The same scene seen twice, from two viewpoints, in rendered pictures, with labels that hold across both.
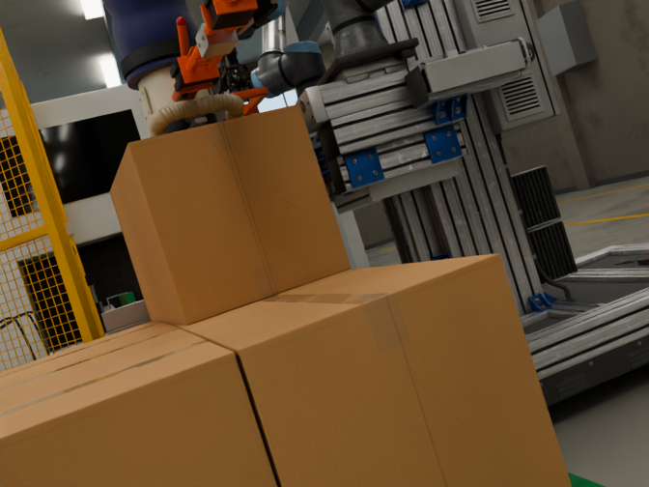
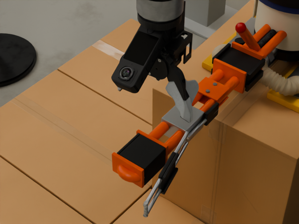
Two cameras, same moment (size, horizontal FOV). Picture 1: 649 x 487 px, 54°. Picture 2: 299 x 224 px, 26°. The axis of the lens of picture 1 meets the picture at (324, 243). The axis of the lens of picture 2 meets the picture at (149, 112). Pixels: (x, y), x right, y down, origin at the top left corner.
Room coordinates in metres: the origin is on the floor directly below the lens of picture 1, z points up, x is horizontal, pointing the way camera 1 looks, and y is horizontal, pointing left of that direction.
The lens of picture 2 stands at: (0.72, -0.70, 2.01)
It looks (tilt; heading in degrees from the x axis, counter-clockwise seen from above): 44 degrees down; 59
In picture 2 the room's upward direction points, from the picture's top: straight up
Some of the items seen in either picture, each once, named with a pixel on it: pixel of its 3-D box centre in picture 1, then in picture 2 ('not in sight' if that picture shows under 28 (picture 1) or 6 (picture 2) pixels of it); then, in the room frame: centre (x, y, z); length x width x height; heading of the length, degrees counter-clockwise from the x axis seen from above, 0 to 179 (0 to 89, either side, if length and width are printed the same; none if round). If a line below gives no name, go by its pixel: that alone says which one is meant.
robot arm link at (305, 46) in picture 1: (303, 62); not in sight; (2.18, -0.12, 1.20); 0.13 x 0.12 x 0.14; 57
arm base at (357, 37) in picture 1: (358, 42); not in sight; (1.70, -0.24, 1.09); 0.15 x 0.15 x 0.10
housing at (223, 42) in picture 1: (216, 39); (182, 122); (1.26, 0.08, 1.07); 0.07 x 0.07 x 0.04; 22
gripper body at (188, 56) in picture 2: not in sight; (161, 38); (1.18, 0.03, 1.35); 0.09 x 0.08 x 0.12; 26
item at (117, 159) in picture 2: (228, 7); (140, 158); (1.13, 0.04, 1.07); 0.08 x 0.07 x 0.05; 22
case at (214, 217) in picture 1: (216, 225); (272, 112); (1.69, 0.26, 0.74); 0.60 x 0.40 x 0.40; 23
